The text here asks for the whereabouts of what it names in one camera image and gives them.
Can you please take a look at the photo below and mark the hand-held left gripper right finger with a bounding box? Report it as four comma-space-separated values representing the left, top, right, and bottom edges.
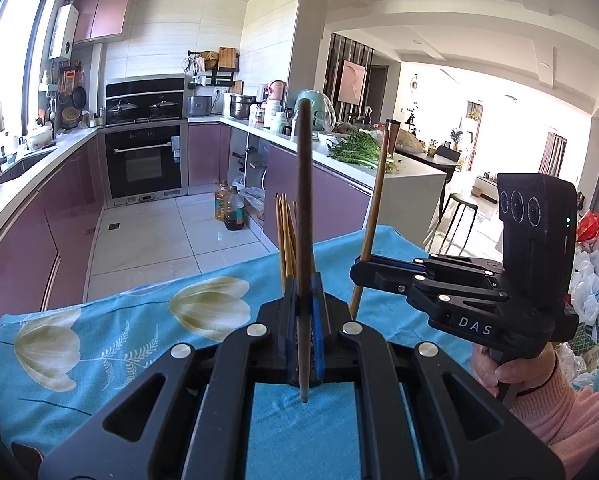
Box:
312, 274, 565, 480

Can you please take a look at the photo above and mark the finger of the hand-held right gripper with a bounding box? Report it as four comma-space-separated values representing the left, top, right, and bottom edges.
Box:
349, 259, 511, 312
367, 254, 506, 276

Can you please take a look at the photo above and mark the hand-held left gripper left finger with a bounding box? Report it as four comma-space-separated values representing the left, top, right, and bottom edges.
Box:
38, 275, 301, 480

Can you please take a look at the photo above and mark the brown wooden chopstick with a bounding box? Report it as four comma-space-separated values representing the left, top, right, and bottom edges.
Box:
348, 119, 400, 320

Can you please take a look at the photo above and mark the light wooden chopstick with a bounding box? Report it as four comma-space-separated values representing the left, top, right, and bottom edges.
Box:
290, 201, 301, 279
281, 192, 295, 281

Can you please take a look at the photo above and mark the dark brown chopstick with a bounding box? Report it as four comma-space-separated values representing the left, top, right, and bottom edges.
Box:
296, 99, 314, 405

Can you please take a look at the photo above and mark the person's right hand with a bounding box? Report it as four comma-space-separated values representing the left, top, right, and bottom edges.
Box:
469, 342, 560, 401

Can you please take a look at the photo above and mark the pile of white plastic bags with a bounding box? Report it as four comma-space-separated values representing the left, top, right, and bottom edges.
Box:
568, 246, 599, 327

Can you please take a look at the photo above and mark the black round stool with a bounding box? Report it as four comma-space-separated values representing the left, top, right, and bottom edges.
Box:
436, 192, 481, 257

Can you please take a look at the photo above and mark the red plastic bag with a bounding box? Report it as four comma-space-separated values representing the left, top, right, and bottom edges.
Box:
576, 209, 599, 244

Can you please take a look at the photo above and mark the pink peninsula base cabinet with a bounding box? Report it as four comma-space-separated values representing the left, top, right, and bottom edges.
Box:
262, 141, 448, 252

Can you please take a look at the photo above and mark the dark dining table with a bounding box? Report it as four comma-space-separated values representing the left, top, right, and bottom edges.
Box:
394, 144, 463, 172

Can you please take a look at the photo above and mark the clear plastic bag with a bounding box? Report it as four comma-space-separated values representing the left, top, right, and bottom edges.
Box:
239, 184, 267, 222

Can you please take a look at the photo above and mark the bunch of leafy greens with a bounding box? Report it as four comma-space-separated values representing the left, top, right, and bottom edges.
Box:
326, 129, 401, 174

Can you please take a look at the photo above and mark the yellow cooking oil bottle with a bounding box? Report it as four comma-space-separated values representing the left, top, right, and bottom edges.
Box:
214, 182, 230, 222

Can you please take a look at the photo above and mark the blue floral tablecloth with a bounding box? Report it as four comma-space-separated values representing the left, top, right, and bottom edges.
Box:
0, 225, 473, 480

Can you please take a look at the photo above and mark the narrow pink base cabinet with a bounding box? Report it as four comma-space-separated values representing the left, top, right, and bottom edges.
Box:
187, 122, 233, 189

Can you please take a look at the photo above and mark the built-in black oven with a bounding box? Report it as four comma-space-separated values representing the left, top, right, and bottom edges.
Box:
103, 124, 189, 202

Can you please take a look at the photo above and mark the steel stock pot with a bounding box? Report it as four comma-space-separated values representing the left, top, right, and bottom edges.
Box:
229, 93, 257, 120

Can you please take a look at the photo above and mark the dark slatted room divider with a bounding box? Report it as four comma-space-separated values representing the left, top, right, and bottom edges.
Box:
329, 32, 375, 122

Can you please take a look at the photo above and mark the black pot with glass lid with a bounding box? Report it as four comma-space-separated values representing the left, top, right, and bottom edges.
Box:
106, 99, 139, 124
148, 98, 180, 121

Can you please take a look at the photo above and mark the long pink base cabinet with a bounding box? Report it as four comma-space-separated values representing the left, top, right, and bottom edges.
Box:
0, 127, 106, 353

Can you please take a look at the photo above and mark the black range hood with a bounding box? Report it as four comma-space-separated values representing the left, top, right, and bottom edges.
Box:
104, 76, 189, 103

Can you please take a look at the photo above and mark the white casserole pot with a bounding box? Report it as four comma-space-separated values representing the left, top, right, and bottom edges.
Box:
25, 127, 55, 151

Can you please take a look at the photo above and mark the kitchen sink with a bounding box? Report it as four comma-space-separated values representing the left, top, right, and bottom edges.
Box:
0, 147, 56, 187

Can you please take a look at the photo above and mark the white water heater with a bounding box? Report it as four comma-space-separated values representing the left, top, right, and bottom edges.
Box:
48, 4, 79, 62

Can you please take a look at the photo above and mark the dark framed kitchen window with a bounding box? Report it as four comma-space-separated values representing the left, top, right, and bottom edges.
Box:
0, 0, 54, 154

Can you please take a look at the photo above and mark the pink wall picture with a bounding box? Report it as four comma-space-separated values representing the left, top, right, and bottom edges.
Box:
340, 59, 367, 106

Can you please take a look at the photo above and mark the black wall rack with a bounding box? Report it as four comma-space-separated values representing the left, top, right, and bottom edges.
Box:
188, 48, 243, 89

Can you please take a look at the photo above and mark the pink wall cabinet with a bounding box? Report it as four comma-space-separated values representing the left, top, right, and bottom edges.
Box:
72, 0, 134, 46

